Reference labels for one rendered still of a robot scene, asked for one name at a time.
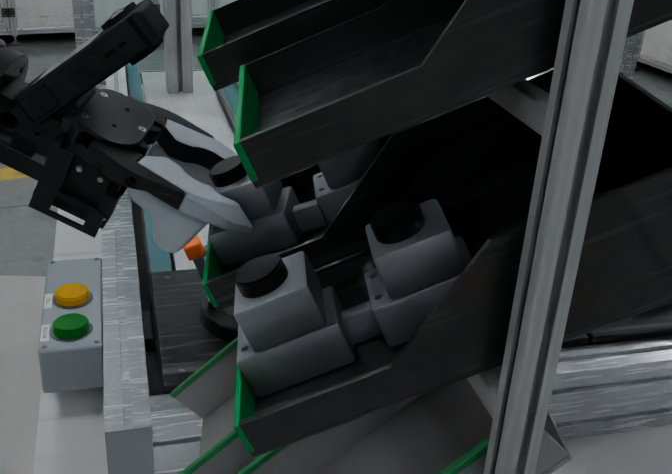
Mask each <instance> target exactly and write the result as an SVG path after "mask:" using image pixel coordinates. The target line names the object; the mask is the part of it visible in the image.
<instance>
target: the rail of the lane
mask: <svg viewBox="0 0 672 474"><path fill-rule="evenodd" d="M101 232H102V301H103V370H104V433H105V444H106V455H107V466H108V474H155V469H154V452H153V434H152V420H151V409H150V398H149V388H148V377H147V366H146V355H145V351H153V350H154V342H153V331H152V322H151V313H150V311H143V312H142V311H141V301H140V290H139V279H138V268H137V257H136V246H135V235H134V224H133V214H132V203H131V198H130V196H129V194H128V190H127V189H126V190H125V193H124V194H123V195H122V196H121V198H120V199H119V201H118V203H117V205H116V207H115V209H114V212H113V214H112V215H111V217H110V219H109V220H108V222H107V223H106V225H105V226H104V228H103V229H101Z"/></svg>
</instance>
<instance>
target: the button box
mask: <svg viewBox="0 0 672 474"><path fill-rule="evenodd" d="M70 283H79V284H83V285H85V286H87V287H88V288H89V295H90V297H89V299H88V301H86V302H85V303H83V304H81V305H77V306H62V305H59V304H58V303H57V302H56V300H55V291H56V290H57V289H58V288H59V287H61V286H63V285H66V284H70ZM70 313H77V314H81V315H84V316H85V317H87V318H88V320H89V330H88V332H87V333H86V334H84V335H83V336H80V337H78V338H74V339H62V338H58V337H56V336H55V335H54V334H53V329H52V323H53V322H54V320H56V319H57V318H58V317H60V316H62V315H65V314H70ZM38 357H39V365H40V373H41V381H42V389H43V392H44V393H53V392H62V391H71V390H80V389H89V388H98V387H104V370H103V301H102V259H101V258H97V257H96V258H88V259H75V260H61V261H50V262H48V263H47V271H46V280H45V289H44V299H43V308H42V318H41V327H40V337H39V346H38Z"/></svg>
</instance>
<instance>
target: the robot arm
mask: <svg viewBox="0 0 672 474"><path fill-rule="evenodd" d="M168 27H169V23H168V22H167V20H166V19H165V18H164V16H163V15H162V14H161V13H160V11H159V10H158V9H157V7H156V6H155V5H154V3H153V2H152V1H151V0H143V1H142V2H140V3H138V4H137V5H136V4H135V3H134V2H131V3H130V4H129V5H127V6H126V7H124V8H121V9H118V10H116V11H114V12H113V13H112V15H111V17H110V18H109V19H108V20H107V21H106V22H105V23H104V24H103V25H102V26H101V28H102V29H103V30H101V31H100V32H98V33H97V34H96V35H94V36H93V37H92V38H90V39H89V40H87V41H86V42H85V43H83V44H82V45H80V46H79V47H78V48H76V49H75V50H73V51H72V52H71V53H69V54H68V55H67V56H65V57H64V58H62V59H61V60H60V61H58V62H57V63H55V64H54V65H53V66H51V67H50V68H48V69H47V70H46V71H44V72H43V73H42V74H40V75H39V76H37V77H36V78H35V79H34V80H33V81H31V82H30V83H29V84H28V83H26V82H24V81H25V78H26V75H27V71H28V64H29V60H28V57H27V55H25V54H23V53H21V52H19V51H17V50H15V49H13V48H11V47H9V46H6V44H5V42H4V40H2V39H0V163H2V164H4V165H6V166H8V167H10V168H12V169H14V170H17V171H19V172H21V173H23V174H25V175H27V176H29V177H31V178H33V179H35V180H37V181H38V182H37V185H36V188H35V189H34V191H33V195H32V198H31V201H30V203H29V207H31V208H33V209H35V210H37V211H39V212H41V213H43V214H45V215H48V216H50V217H52V218H54V219H56V220H58V221H60V222H62V223H64V224H66V225H69V226H71V227H73V228H75V229H77V230H79V231H81V232H83V233H85V234H87V235H90V236H92V237H94V238H95V236H96V235H97V232H98V230H99V228H101V229H103V228H104V226H105V225H106V223H107V222H108V220H109V219H110V217H111V215H112V214H113V212H114V209H115V207H116V205H117V203H118V201H119V199H120V198H121V196H122V195H123V194H124V193H125V190H126V189H127V190H128V194H129V196H130V198H131V199H132V200H133V201H134V202H135V203H136V204H138V205H139V206H141V207H142V208H144V209H145V210H146V211H148V212H149V214H150V215H151V217H152V220H153V239H154V242H155V244H156V245H157V246H158V247H159V248H161V249H162V250H164V251H166V252H169V253H176V252H178V251H180V250H181V249H182V248H184V247H185V246H186V245H187V244H188V243H189V242H190V241H191V240H192V239H193V238H194V237H195V236H196V235H197V234H198V233H199V232H200V231H201V230H202V229H203V228H204V227H205V226H206V225H207V224H208V223H209V224H211V225H214V226H217V227H220V228H223V229H226V230H230V231H234V232H238V233H243V234H248V235H250V234H251V233H252V231H253V229H254V228H255V227H254V225H253V224H252V222H251V221H250V219H249V218H248V216H247V215H246V213H245V211H244V210H243V208H242V207H241V205H240V204H239V203H238V202H237V201H234V200H232V199H229V198H227V197H225V196H223V195H221V194H219V193H218V192H217V191H216V190H214V189H213V188H212V187H211V186H210V184H211V182H212V180H211V178H210V176H209V173H210V170H211V169H212V168H213V167H214V166H215V165H216V164H217V163H219V162H220V161H222V160H224V159H226V158H229V157H232V156H236V155H237V154H236V153H234V152H233V151H232V150H231V149H229V148H228V147H227V146H225V145H224V144H222V143H221V142H219V141H217V140H216V139H214V137H213V136H212V135H211V134H209V133H207V132H206V131H204V130H203V129H201V128H199V127H198V126H196V125H194V124H193V123H191V122H189V121H188V120H186V119H184V118H183V117H181V116H179V115H177V114H175V113H173V112H171V111H169V110H166V109H164V108H161V107H159V106H156V105H152V104H149V103H145V102H142V101H140V100H137V99H135V98H133V97H131V96H125V95H124V94H122V93H119V92H117V91H114V90H111V89H98V88H96V87H95V86H97V85H98V84H99V83H101V82H102V81H104V80H105V79H107V78H108V77H110V76H111V75H112V74H114V73H115V72H117V71H118V70H120V69H121V68H123V67H124V66H125V65H127V64H128V63H130V64H131V65H135V64H136V63H138V62H139V61H141V60H142V59H144V58H147V57H149V56H150V55H151V54H152V53H153V52H154V51H155V50H156V49H157V48H158V47H159V46H160V45H161V44H162V41H163V39H162V38H161V37H162V36H163V35H164V33H165V31H166V30H167V29H168ZM155 142H156V143H155ZM153 143H155V144H154V145H153V146H152V147H151V149H150V151H149V156H146V154H147V151H148V149H149V146H148V145H150V144H153ZM51 205H53V206H55V207H57V208H59V209H61V210H63V211H65V212H67V213H70V214H72V215H74V216H76V217H78V218H80V219H82V220H84V221H85V222H84V224H83V225H81V224H79V223H77V222H75V221H73V220H71V219H69V218H67V217H65V216H62V215H60V214H58V213H56V212H54V211H52V210H50V208H51Z"/></svg>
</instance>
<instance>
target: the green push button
mask: <svg viewBox="0 0 672 474"><path fill-rule="evenodd" d="M52 329H53V334H54V335H55V336H56V337H58V338H62V339H74V338H78V337H80V336H83V335H84V334H86V333H87V332H88V330H89V320H88V318H87V317H85V316H84V315H81V314H77V313H70V314H65V315H62V316H60V317H58V318H57V319H56V320H54V322H53V323H52Z"/></svg>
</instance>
